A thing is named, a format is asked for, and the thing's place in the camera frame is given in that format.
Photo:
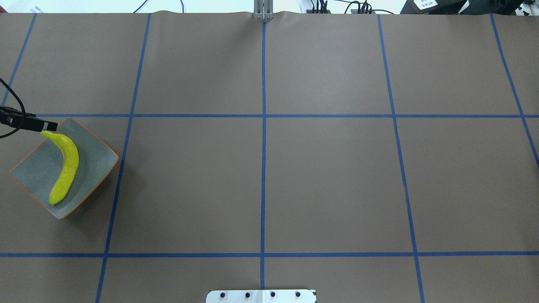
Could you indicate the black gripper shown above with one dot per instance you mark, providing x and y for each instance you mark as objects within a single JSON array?
[{"x": 38, "y": 123}]

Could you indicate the yellow plastic banana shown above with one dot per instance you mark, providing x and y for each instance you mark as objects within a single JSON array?
[{"x": 70, "y": 165}]

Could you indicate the grey square plate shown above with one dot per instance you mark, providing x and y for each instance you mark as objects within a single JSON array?
[{"x": 38, "y": 172}]

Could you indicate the black printer box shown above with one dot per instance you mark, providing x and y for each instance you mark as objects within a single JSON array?
[{"x": 460, "y": 7}]

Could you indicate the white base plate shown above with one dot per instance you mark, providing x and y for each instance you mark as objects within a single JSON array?
[{"x": 262, "y": 296}]

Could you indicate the aluminium frame post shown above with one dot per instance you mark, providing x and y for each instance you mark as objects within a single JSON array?
[{"x": 263, "y": 10}]

